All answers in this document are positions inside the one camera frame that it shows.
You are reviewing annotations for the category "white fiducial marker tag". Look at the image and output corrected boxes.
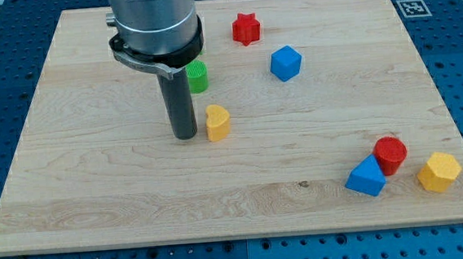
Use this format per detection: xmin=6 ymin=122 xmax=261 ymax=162
xmin=397 ymin=0 xmax=432 ymax=19

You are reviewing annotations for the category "green cylinder block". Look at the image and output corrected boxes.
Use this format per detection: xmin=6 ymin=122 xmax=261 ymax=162
xmin=186 ymin=60 xmax=209 ymax=94

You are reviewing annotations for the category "blue triangular prism block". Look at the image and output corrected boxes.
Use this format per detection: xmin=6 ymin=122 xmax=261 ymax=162
xmin=345 ymin=154 xmax=386 ymax=196

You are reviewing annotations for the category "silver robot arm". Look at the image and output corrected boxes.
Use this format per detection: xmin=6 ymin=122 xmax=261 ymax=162
xmin=106 ymin=0 xmax=204 ymax=139

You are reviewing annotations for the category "blue cube block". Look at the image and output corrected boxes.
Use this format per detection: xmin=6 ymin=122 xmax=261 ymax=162
xmin=270 ymin=46 xmax=302 ymax=81

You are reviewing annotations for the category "wooden board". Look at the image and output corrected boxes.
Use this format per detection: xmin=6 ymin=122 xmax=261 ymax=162
xmin=0 ymin=0 xmax=463 ymax=257

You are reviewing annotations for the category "red star block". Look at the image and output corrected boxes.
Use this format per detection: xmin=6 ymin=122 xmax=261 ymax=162
xmin=232 ymin=13 xmax=261 ymax=46

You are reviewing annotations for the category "red cylinder block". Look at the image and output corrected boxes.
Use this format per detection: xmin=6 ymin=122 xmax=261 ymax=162
xmin=373 ymin=136 xmax=408 ymax=176

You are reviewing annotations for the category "yellow hexagon block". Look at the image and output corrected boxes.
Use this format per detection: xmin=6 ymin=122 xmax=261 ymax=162
xmin=417 ymin=151 xmax=462 ymax=193

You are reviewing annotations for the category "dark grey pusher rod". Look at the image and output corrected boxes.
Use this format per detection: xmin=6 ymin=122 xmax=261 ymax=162
xmin=157 ymin=68 xmax=197 ymax=140

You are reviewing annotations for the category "black clamp ring with bracket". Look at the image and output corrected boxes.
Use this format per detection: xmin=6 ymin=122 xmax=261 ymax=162
xmin=106 ymin=15 xmax=207 ymax=85

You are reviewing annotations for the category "yellow heart block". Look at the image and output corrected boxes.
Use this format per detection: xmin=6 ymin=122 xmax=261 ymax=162
xmin=205 ymin=104 xmax=231 ymax=143

